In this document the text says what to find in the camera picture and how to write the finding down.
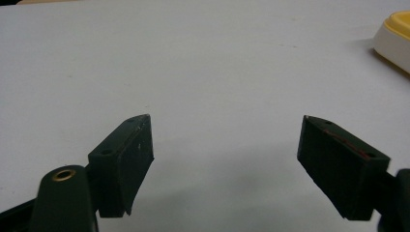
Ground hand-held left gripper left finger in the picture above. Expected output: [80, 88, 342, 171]
[87, 113, 155, 218]

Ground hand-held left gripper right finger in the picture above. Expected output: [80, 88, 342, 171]
[296, 114, 392, 221]

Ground white and yellow plastic container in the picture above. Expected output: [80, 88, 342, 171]
[372, 10, 410, 74]

